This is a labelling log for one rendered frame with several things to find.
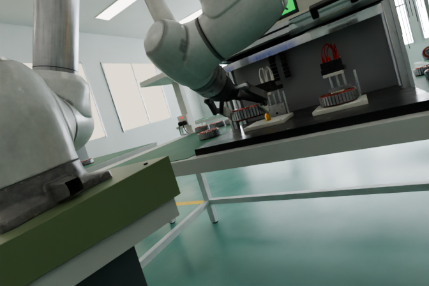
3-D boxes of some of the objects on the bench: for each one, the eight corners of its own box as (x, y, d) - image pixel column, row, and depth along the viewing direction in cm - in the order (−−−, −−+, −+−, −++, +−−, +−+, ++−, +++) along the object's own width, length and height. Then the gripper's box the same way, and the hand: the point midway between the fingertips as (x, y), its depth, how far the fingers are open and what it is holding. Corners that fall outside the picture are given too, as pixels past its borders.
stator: (359, 100, 72) (356, 87, 72) (318, 110, 78) (315, 98, 78) (359, 96, 82) (356, 85, 82) (323, 105, 88) (320, 94, 87)
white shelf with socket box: (200, 135, 159) (179, 64, 156) (159, 145, 178) (138, 83, 175) (225, 124, 188) (207, 64, 186) (188, 133, 208) (170, 80, 205)
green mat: (188, 158, 84) (188, 158, 84) (86, 178, 116) (86, 177, 116) (270, 112, 164) (270, 112, 164) (197, 131, 196) (197, 131, 196)
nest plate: (368, 103, 70) (367, 99, 70) (313, 116, 78) (311, 112, 78) (367, 97, 83) (366, 94, 82) (319, 108, 90) (318, 105, 90)
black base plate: (443, 107, 51) (440, 96, 51) (196, 156, 85) (193, 149, 85) (406, 88, 91) (405, 82, 91) (248, 126, 125) (246, 122, 124)
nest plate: (283, 122, 83) (283, 119, 82) (243, 132, 90) (242, 129, 90) (293, 115, 95) (293, 112, 95) (257, 124, 103) (256, 120, 103)
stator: (225, 132, 128) (223, 125, 128) (212, 138, 119) (210, 130, 118) (207, 136, 134) (205, 129, 134) (195, 142, 125) (193, 135, 125)
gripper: (177, 107, 69) (220, 131, 86) (256, 81, 57) (287, 115, 75) (178, 83, 72) (219, 112, 89) (253, 54, 60) (284, 93, 78)
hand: (248, 111), depth 80 cm, fingers closed on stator, 11 cm apart
